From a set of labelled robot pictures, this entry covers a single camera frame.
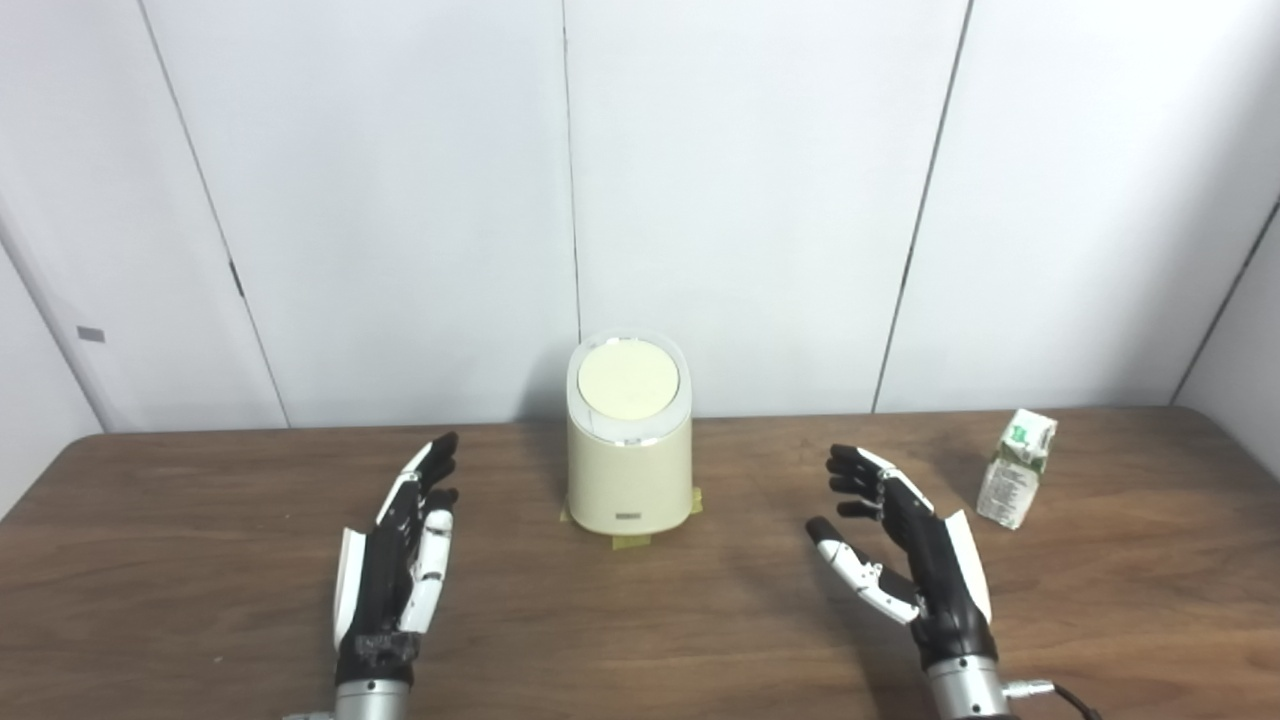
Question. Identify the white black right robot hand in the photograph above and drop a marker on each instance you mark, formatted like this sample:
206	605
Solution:
945	590

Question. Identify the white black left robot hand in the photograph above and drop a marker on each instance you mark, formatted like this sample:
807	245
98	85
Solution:
385	580

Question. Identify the white green milk carton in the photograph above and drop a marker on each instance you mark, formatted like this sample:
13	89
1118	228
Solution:
1012	478

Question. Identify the cream round bin lid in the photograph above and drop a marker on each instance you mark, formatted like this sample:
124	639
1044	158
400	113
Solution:
628	380

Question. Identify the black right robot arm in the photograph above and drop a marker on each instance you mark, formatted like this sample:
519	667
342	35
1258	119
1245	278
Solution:
965	692

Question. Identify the cream-colored cylindrical bin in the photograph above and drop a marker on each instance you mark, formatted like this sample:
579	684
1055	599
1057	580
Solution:
628	475

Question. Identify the black wall seam clip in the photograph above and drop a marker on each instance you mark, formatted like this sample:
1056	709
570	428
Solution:
236	279

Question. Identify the small grey wall label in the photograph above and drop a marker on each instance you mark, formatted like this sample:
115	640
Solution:
91	334

